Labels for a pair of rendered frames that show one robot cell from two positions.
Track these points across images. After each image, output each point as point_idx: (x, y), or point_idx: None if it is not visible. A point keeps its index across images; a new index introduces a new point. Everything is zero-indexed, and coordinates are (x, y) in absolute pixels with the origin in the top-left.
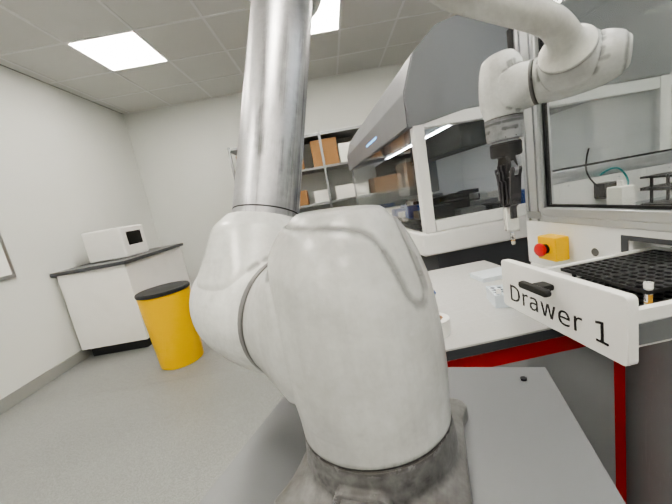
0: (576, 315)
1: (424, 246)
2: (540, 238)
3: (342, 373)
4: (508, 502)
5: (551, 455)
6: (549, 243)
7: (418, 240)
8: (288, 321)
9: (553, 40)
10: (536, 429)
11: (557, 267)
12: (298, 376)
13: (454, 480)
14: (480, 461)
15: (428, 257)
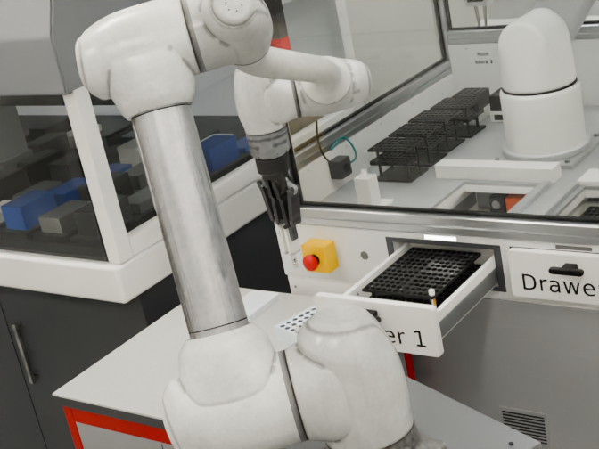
0: (399, 330)
1: (122, 287)
2: (306, 248)
3: (387, 395)
4: (440, 433)
5: (442, 411)
6: (318, 253)
7: (103, 278)
8: (355, 382)
9: (324, 85)
10: (428, 405)
11: (356, 288)
12: (362, 410)
13: (421, 434)
14: (418, 429)
15: (109, 301)
